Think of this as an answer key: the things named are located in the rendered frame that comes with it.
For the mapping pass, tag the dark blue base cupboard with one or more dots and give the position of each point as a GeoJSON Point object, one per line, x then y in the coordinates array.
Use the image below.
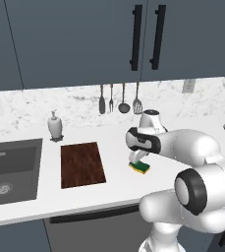
{"type": "Point", "coordinates": [200, 242]}
{"type": "Point", "coordinates": [15, 238]}

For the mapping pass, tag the hanging metal fork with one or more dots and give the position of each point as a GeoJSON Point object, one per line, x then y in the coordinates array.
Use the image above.
{"type": "Point", "coordinates": [111, 101]}

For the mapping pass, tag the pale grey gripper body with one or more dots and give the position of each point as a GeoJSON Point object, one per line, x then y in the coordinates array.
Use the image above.
{"type": "Point", "coordinates": [138, 156]}

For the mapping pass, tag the wide dark blue cupboard door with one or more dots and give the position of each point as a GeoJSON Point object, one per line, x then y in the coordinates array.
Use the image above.
{"type": "Point", "coordinates": [74, 39]}

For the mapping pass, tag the white soap dispenser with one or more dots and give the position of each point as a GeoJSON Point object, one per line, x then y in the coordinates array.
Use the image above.
{"type": "Point", "coordinates": [55, 127]}

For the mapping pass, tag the grey dishwasher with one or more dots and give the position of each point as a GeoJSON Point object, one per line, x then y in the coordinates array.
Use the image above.
{"type": "Point", "coordinates": [94, 234]}

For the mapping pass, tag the dark hanging spoon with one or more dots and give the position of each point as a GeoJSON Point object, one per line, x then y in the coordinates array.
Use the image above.
{"type": "Point", "coordinates": [102, 104]}

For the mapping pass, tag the dark grey sink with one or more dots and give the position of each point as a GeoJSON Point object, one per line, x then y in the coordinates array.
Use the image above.
{"type": "Point", "coordinates": [12, 170]}

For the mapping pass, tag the grey wall socket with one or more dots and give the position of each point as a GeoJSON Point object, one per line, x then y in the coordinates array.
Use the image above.
{"type": "Point", "coordinates": [188, 86]}

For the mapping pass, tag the narrow dark blue cupboard door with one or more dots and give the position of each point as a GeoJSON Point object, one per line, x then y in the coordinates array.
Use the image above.
{"type": "Point", "coordinates": [1, 42]}

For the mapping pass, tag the dark wooden cutting board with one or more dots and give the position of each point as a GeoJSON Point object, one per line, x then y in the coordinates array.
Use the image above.
{"type": "Point", "coordinates": [82, 164]}

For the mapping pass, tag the yellow and green sponge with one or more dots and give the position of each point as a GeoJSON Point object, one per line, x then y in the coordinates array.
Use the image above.
{"type": "Point", "coordinates": [140, 167]}

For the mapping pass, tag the hanging metal ladle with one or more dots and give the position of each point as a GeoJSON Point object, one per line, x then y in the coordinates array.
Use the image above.
{"type": "Point", "coordinates": [124, 107]}

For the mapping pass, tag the hanging slotted spatula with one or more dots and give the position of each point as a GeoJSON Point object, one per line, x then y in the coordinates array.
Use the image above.
{"type": "Point", "coordinates": [137, 106]}

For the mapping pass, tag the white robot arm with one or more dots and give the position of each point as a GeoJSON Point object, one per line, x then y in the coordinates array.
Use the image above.
{"type": "Point", "coordinates": [196, 154]}

